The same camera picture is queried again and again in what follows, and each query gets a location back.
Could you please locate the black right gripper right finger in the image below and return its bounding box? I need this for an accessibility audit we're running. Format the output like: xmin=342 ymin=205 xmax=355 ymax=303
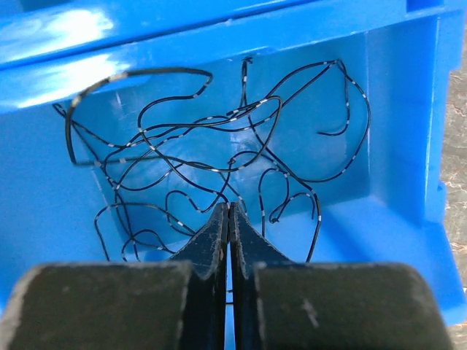
xmin=228 ymin=204 xmax=452 ymax=349

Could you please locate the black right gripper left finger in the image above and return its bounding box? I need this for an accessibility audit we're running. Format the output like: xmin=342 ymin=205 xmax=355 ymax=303
xmin=1 ymin=204 xmax=228 ymax=349

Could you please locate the black wire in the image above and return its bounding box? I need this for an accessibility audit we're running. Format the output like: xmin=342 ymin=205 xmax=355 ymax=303
xmin=53 ymin=56 xmax=372 ymax=263

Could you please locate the blue plastic bin near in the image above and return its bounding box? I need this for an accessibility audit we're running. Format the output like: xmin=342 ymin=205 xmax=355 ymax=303
xmin=1 ymin=8 xmax=466 ymax=349

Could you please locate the blue plastic bin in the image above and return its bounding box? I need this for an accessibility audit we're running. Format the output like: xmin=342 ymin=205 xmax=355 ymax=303
xmin=1 ymin=1 xmax=466 ymax=69
xmin=1 ymin=8 xmax=466 ymax=349

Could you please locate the blue plastic bin middle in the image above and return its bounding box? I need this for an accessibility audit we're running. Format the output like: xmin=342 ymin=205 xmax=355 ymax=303
xmin=1 ymin=1 xmax=466 ymax=69

